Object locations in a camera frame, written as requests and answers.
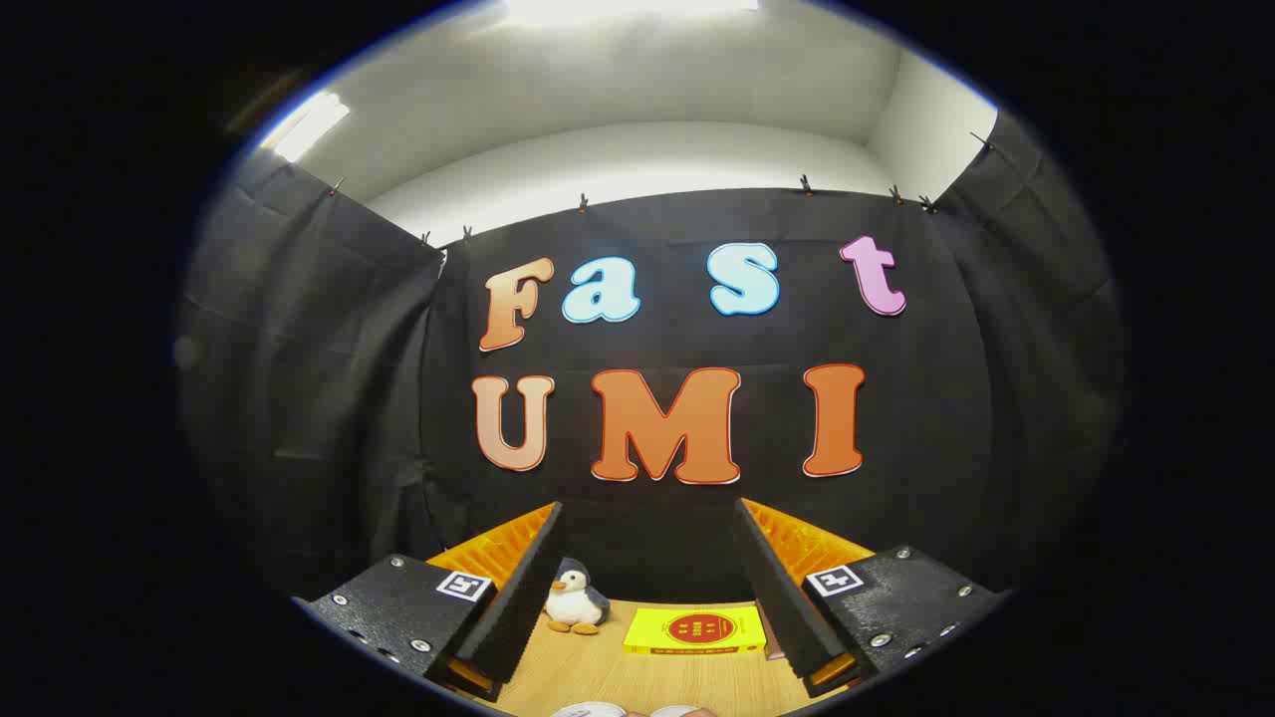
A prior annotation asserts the yellow book with red circle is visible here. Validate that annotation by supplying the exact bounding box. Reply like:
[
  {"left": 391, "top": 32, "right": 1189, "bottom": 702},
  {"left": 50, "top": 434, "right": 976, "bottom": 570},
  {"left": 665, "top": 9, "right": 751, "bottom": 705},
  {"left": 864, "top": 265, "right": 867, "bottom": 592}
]
[{"left": 624, "top": 604, "right": 768, "bottom": 656}]

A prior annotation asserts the ceiling light panel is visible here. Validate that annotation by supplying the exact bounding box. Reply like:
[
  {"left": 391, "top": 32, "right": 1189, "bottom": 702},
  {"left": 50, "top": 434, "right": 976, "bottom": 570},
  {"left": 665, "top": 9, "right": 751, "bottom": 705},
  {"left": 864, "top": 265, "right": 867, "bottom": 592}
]
[
  {"left": 261, "top": 92, "right": 352, "bottom": 163},
  {"left": 503, "top": 0, "right": 760, "bottom": 26}
]

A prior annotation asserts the penguin plush toy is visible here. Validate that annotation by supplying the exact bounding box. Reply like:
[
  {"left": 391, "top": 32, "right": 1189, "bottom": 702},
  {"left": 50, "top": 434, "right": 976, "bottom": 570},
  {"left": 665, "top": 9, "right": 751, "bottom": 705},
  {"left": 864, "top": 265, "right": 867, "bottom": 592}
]
[{"left": 545, "top": 558, "right": 611, "bottom": 636}]

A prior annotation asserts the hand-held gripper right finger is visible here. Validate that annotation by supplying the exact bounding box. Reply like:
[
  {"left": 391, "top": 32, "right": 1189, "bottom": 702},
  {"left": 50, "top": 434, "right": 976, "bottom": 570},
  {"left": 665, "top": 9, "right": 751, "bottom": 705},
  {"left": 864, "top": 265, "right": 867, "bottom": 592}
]
[{"left": 734, "top": 498, "right": 1007, "bottom": 698}]

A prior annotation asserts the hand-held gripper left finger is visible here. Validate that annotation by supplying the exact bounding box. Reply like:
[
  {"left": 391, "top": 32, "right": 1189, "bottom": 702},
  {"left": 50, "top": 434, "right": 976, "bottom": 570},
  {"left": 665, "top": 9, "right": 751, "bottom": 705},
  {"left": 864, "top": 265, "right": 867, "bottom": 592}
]
[{"left": 294, "top": 501, "right": 569, "bottom": 703}]

